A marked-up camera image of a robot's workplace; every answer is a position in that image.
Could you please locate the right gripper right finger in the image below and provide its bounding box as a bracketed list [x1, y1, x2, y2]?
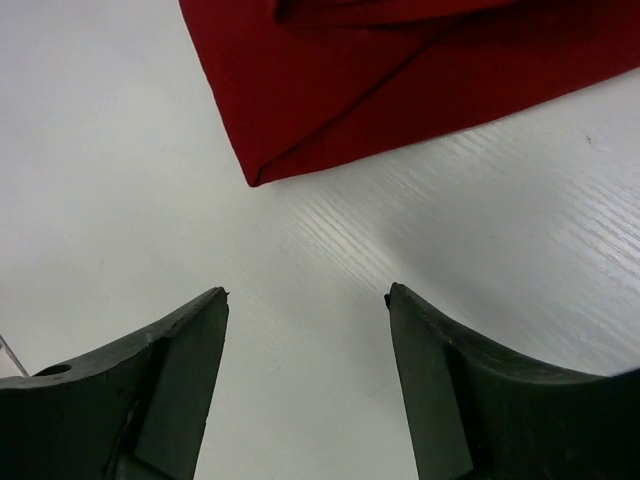
[385, 283, 639, 480]

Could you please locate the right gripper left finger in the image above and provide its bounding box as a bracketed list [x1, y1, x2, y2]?
[1, 287, 229, 479]

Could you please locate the red t shirt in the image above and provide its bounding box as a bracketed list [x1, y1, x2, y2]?
[180, 0, 639, 187]

